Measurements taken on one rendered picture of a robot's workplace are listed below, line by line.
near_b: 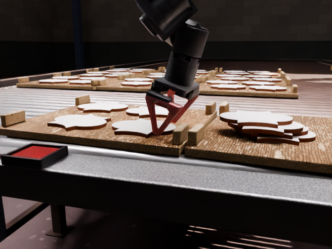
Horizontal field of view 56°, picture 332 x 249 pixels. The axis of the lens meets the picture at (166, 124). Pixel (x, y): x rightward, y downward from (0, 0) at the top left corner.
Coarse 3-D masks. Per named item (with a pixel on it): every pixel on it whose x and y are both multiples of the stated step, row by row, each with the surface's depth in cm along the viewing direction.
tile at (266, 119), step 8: (232, 112) 66; (240, 112) 66; (248, 112) 66; (256, 112) 66; (264, 112) 66; (224, 120) 61; (232, 120) 59; (240, 120) 58; (248, 120) 58; (256, 120) 58; (264, 120) 58; (272, 120) 58; (280, 120) 58; (288, 120) 58
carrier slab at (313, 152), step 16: (208, 128) 66; (224, 128) 66; (320, 128) 66; (208, 144) 55; (224, 144) 55; (240, 144) 55; (256, 144) 55; (272, 144) 55; (288, 144) 55; (304, 144) 55; (320, 144) 55; (224, 160) 51; (240, 160) 50; (256, 160) 50; (272, 160) 49; (288, 160) 48; (304, 160) 47; (320, 160) 47
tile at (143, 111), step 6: (132, 108) 83; (138, 108) 83; (144, 108) 83; (156, 108) 83; (162, 108) 83; (126, 114) 80; (132, 114) 78; (138, 114) 77; (144, 114) 76; (156, 114) 76; (162, 114) 76; (168, 114) 78
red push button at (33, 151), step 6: (24, 150) 54; (30, 150) 54; (36, 150) 54; (42, 150) 54; (48, 150) 54; (54, 150) 54; (24, 156) 51; (30, 156) 51; (36, 156) 51; (42, 156) 51
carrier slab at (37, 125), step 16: (64, 112) 82; (80, 112) 82; (112, 112) 82; (192, 112) 82; (0, 128) 66; (16, 128) 66; (32, 128) 66; (48, 128) 66; (80, 144) 60; (96, 144) 59; (112, 144) 58; (128, 144) 57; (144, 144) 55; (160, 144) 55; (176, 144) 55
